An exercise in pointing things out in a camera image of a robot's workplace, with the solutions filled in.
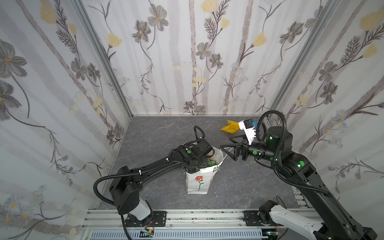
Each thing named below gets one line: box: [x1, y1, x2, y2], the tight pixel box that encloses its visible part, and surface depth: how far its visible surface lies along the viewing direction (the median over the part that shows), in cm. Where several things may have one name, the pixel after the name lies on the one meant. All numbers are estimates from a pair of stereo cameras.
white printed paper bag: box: [185, 148, 224, 195], surface depth 70 cm
